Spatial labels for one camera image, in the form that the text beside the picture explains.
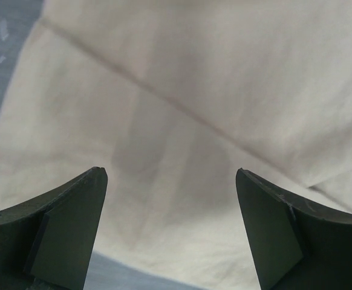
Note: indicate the beige t shirt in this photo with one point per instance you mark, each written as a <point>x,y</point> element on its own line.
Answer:
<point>172,98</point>

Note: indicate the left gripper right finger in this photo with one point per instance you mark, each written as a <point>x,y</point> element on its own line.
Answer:
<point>296,243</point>

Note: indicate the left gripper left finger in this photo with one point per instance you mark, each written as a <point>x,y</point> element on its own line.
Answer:
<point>46,242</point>

